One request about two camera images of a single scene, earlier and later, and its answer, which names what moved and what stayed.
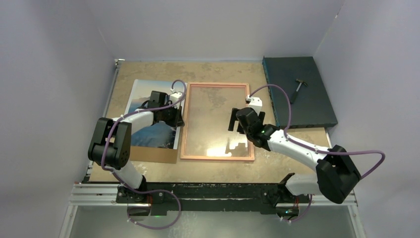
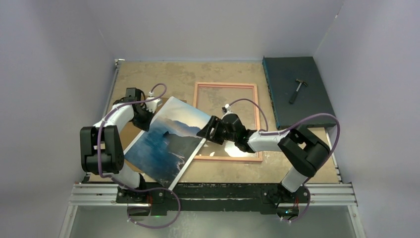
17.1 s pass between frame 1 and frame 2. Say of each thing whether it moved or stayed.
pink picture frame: moved
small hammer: stayed
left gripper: moved
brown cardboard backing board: moved
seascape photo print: moved
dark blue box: stayed
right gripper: moved
